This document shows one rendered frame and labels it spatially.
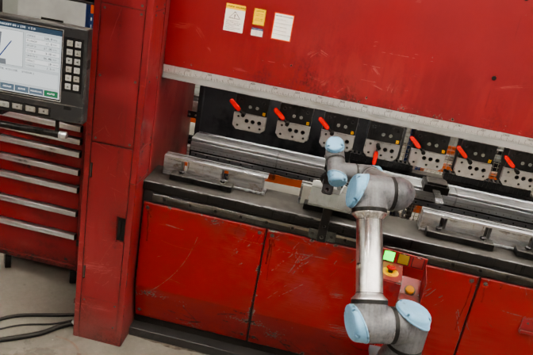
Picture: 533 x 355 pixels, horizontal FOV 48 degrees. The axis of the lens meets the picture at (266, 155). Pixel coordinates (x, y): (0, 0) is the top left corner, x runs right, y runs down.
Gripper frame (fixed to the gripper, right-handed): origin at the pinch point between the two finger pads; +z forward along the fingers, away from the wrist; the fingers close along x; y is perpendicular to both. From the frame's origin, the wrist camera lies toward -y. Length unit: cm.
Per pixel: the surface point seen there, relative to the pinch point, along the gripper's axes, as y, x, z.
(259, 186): -4.2, 33.7, 9.0
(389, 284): -33.2, -34.7, 5.0
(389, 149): 21.1, -19.9, -11.0
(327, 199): -8.4, -0.3, -5.8
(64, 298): -71, 128, 72
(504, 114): 43, -62, -26
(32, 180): -28, 154, 27
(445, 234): 1, -53, 15
